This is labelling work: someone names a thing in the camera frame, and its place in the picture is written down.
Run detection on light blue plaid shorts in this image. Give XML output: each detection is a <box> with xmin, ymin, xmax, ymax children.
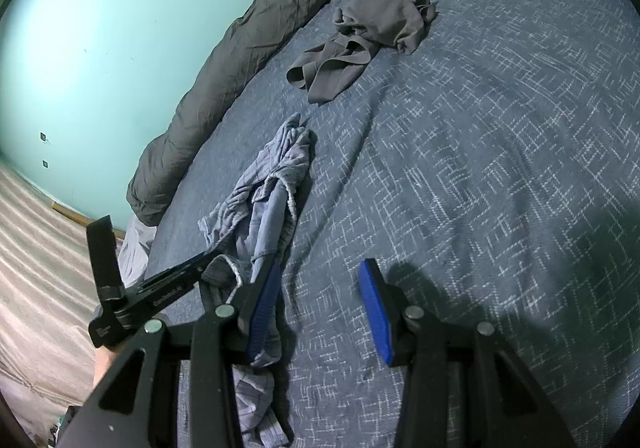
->
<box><xmin>198</xmin><ymin>113</ymin><xmax>312</xmax><ymax>447</ymax></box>

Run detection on person's left hand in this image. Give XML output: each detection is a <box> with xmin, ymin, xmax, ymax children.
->
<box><xmin>93</xmin><ymin>344</ymin><xmax>124</xmax><ymax>387</ymax></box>

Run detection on light grey sheet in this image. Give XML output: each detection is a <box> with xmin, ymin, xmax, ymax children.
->
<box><xmin>117</xmin><ymin>216</ymin><xmax>156</xmax><ymax>288</ymax></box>

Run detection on blue patterned bed cover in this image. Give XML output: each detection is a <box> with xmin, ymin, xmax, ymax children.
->
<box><xmin>149</xmin><ymin>0</ymin><xmax>639</xmax><ymax>447</ymax></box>

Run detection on dark grey garment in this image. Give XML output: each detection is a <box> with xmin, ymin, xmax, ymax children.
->
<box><xmin>285</xmin><ymin>0</ymin><xmax>437</xmax><ymax>104</ymax></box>

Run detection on dark grey rolled duvet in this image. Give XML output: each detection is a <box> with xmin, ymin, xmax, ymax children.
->
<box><xmin>126</xmin><ymin>0</ymin><xmax>330</xmax><ymax>227</ymax></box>

